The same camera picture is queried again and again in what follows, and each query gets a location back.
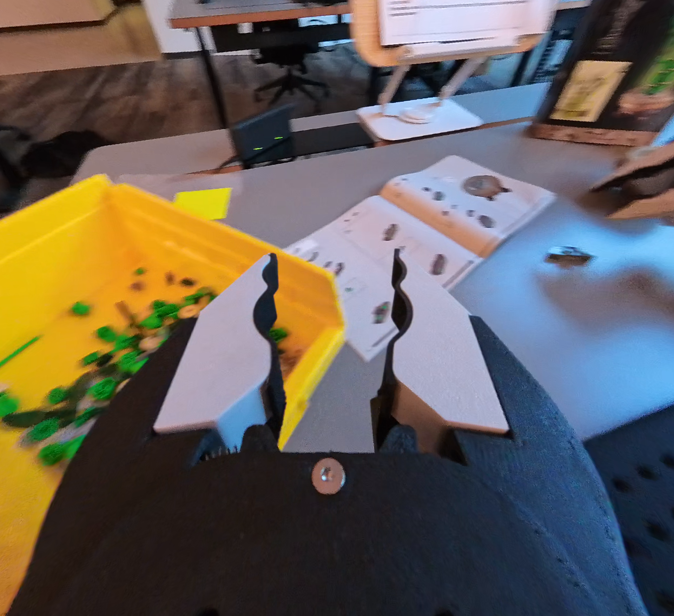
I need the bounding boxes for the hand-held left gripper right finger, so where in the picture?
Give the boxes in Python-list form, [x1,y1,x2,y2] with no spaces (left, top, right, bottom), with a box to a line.
[370,249,510,455]

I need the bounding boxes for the background desk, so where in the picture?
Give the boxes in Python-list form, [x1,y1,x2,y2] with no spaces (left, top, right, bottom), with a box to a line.
[168,0,351,127]

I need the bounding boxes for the black office chair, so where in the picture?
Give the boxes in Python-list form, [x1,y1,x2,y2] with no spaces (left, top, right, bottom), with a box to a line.
[226,0,330,112]

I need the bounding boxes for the beige cabinet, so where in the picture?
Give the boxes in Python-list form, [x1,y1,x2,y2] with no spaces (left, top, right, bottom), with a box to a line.
[0,0,161,75]

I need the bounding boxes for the instruction sheet on stand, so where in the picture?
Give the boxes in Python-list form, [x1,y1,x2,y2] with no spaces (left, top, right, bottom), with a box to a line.
[348,0,572,142]

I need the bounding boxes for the open instruction booklet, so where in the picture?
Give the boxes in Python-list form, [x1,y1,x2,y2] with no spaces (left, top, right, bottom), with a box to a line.
[284,154,558,362]

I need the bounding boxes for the adjoining grey desk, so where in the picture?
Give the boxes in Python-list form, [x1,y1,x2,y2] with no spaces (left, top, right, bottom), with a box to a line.
[74,82,551,185]

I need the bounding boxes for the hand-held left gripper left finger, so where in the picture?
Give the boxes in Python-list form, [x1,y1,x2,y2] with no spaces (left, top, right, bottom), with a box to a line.
[153,252,289,453]

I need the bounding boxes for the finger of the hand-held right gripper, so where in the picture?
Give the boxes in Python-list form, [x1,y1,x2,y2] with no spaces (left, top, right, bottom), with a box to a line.
[590,145,674,193]
[606,190,674,220]

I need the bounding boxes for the black power box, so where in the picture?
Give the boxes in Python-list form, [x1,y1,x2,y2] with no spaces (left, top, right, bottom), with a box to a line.
[232,103,296,168]

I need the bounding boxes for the yellow parts bin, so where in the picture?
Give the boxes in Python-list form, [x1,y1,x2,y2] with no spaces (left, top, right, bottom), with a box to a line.
[0,174,345,606]

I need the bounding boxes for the black perforated chair part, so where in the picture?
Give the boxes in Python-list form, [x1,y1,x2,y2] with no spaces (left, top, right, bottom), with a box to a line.
[584,411,674,616]

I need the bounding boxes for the black bamboo set box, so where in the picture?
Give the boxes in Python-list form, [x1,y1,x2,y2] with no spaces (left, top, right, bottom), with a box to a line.
[529,0,674,147]

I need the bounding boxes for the black cable tray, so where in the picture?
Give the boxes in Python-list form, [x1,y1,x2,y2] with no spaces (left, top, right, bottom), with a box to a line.
[292,124,375,159]

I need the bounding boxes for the dark brick with green tile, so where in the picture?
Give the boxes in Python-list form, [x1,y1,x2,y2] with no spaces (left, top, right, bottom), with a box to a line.
[545,246,593,267]

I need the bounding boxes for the green brick pieces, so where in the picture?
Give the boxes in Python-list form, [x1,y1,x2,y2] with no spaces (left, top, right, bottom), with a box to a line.
[0,266,290,467]

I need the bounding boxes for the yellow paper sheet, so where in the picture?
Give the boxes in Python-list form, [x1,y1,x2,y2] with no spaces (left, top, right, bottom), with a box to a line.
[174,187,232,220]

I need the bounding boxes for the black bag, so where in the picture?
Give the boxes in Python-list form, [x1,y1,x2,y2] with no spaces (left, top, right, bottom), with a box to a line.
[0,124,114,206]

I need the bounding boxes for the clear plastic sleeve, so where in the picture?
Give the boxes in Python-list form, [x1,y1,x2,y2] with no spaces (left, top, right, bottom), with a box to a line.
[118,173,248,222]

